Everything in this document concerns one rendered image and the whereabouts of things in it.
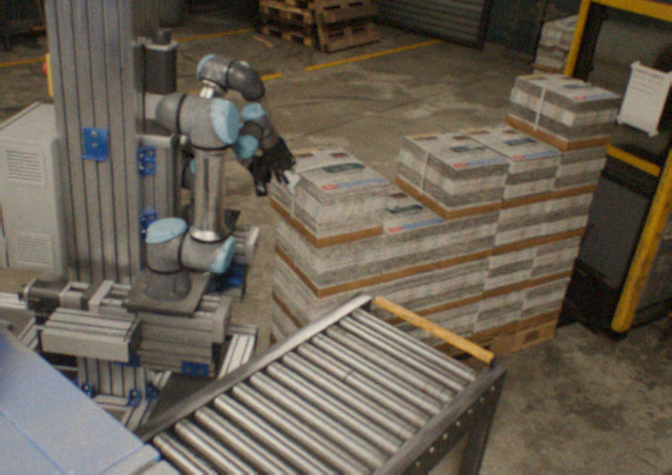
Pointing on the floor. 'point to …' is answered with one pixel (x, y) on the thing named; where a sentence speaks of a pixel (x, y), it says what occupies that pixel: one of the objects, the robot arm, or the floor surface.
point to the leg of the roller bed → (476, 445)
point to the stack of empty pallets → (298, 3)
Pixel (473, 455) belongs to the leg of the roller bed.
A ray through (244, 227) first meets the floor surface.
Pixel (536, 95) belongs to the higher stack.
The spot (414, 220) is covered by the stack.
